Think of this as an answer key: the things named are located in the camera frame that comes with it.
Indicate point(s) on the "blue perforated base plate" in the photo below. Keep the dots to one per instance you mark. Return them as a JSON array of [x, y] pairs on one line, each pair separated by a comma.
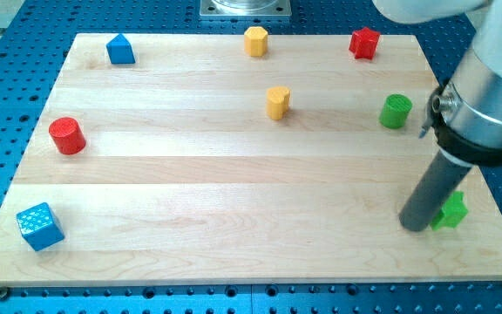
[[35, 38]]

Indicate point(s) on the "green cylinder block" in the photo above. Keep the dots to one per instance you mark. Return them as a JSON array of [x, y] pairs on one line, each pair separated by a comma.
[[395, 112]]

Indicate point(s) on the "blue cube block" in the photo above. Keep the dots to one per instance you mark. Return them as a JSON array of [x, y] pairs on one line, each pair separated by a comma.
[[39, 226]]

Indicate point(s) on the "light wooden board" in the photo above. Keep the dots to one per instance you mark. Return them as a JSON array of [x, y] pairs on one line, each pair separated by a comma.
[[185, 179]]

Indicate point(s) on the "yellow heart block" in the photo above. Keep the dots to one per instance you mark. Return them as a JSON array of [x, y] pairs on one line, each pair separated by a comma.
[[278, 98]]

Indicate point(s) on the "red cylinder block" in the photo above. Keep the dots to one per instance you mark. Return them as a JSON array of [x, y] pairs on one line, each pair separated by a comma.
[[67, 135]]

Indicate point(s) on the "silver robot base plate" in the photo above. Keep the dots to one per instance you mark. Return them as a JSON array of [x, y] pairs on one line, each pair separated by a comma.
[[245, 8]]

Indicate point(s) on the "red star block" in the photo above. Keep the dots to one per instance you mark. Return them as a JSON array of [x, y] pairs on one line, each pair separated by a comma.
[[363, 43]]

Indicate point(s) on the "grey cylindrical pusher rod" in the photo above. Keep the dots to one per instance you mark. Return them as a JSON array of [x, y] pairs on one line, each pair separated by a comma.
[[438, 182]]

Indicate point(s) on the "yellow hexagonal block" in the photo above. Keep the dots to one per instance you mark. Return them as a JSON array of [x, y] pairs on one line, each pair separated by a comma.
[[255, 41]]

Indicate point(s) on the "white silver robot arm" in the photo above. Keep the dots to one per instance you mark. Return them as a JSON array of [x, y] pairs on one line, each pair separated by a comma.
[[467, 114]]

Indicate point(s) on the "blue triangular prism block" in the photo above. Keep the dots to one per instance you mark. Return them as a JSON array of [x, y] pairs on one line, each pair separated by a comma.
[[120, 51]]

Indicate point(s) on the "green star block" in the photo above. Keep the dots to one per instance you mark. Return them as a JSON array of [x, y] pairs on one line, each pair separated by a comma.
[[451, 213]]

